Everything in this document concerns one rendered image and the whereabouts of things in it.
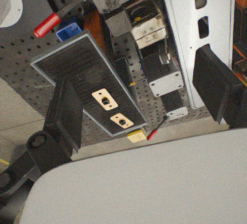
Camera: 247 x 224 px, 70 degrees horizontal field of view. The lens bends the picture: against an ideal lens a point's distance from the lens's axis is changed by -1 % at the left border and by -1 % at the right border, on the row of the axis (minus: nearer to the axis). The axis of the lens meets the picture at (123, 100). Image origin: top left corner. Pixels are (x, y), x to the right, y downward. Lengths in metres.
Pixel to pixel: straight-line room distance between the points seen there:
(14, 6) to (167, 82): 0.58
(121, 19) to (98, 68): 0.12
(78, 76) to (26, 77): 0.69
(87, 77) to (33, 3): 0.43
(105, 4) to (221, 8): 0.34
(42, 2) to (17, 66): 0.40
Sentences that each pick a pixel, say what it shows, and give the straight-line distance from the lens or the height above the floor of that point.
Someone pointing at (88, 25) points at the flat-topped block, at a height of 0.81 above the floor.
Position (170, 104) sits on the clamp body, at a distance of 0.80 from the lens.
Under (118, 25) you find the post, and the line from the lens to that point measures 0.43.
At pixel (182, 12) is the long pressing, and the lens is 0.57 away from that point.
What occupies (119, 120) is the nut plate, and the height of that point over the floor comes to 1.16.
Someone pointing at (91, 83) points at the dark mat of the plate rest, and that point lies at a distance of 0.44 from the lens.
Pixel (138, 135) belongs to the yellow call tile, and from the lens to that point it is 0.67.
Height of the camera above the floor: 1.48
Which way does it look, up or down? 40 degrees down
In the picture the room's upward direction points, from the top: 170 degrees clockwise
